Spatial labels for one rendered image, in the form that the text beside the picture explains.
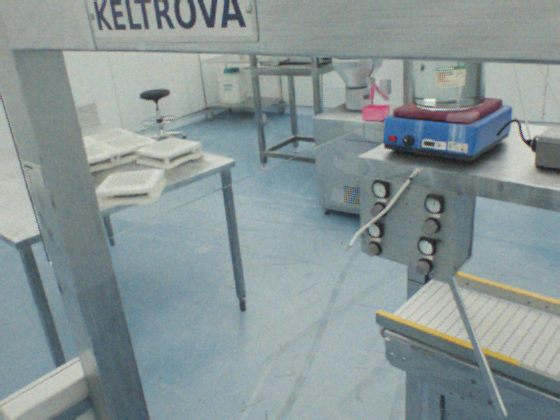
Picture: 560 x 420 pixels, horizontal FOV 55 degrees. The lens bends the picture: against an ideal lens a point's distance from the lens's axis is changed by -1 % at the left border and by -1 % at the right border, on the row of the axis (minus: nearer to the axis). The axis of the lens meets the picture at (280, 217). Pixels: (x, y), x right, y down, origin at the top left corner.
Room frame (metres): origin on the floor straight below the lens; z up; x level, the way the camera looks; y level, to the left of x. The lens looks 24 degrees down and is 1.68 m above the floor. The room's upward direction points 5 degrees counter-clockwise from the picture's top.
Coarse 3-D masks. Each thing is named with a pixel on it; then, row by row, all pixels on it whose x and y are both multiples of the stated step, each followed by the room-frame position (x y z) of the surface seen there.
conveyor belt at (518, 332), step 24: (432, 288) 1.25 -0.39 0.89; (408, 312) 1.15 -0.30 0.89; (432, 312) 1.14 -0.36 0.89; (456, 312) 1.13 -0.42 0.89; (480, 312) 1.12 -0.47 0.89; (504, 312) 1.11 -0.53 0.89; (528, 312) 1.10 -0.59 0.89; (456, 336) 1.03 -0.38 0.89; (480, 336) 1.02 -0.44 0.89; (504, 336) 1.01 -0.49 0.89; (528, 336) 1.01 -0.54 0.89; (552, 336) 1.00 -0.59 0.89; (528, 360) 0.92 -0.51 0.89; (552, 360) 0.92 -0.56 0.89
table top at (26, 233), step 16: (0, 160) 3.01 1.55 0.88; (16, 160) 2.98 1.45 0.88; (0, 176) 2.69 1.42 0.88; (16, 176) 2.67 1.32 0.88; (0, 192) 2.43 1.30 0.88; (16, 192) 2.41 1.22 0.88; (0, 208) 2.21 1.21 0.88; (16, 208) 2.19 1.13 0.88; (0, 224) 2.03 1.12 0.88; (16, 224) 2.01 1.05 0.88; (32, 224) 1.99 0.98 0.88; (16, 240) 1.85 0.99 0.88; (32, 240) 1.87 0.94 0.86
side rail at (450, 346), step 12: (384, 324) 1.09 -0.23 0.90; (396, 324) 1.06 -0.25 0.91; (408, 336) 1.04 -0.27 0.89; (420, 336) 1.02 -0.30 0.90; (432, 336) 1.00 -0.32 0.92; (444, 348) 0.98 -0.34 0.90; (456, 348) 0.96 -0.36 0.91; (468, 348) 0.94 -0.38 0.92; (492, 360) 0.91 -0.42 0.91; (504, 372) 0.89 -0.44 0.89; (516, 372) 0.87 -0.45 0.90; (528, 372) 0.85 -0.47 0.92; (540, 372) 0.84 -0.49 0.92; (540, 384) 0.84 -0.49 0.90; (552, 384) 0.82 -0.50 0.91
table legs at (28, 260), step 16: (224, 192) 2.59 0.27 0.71; (112, 240) 3.60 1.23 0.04; (32, 256) 1.88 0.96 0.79; (240, 256) 2.59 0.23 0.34; (32, 272) 1.87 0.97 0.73; (240, 272) 2.58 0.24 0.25; (32, 288) 1.87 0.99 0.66; (240, 288) 2.57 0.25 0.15; (240, 304) 2.58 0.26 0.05; (48, 320) 1.87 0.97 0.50; (48, 336) 1.86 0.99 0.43
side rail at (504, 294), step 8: (440, 280) 1.28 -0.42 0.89; (456, 280) 1.24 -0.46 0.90; (464, 280) 1.23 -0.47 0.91; (472, 280) 1.21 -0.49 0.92; (472, 288) 1.21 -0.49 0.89; (480, 288) 1.20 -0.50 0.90; (488, 288) 1.18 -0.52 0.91; (496, 288) 1.17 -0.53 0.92; (496, 296) 1.17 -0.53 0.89; (504, 296) 1.16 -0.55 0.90; (512, 296) 1.14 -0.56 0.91; (520, 296) 1.13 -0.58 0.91; (528, 296) 1.12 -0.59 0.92; (528, 304) 1.11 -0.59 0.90; (536, 304) 1.10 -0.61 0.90; (544, 304) 1.09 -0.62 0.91; (552, 304) 1.08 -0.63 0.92; (552, 312) 1.08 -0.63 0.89
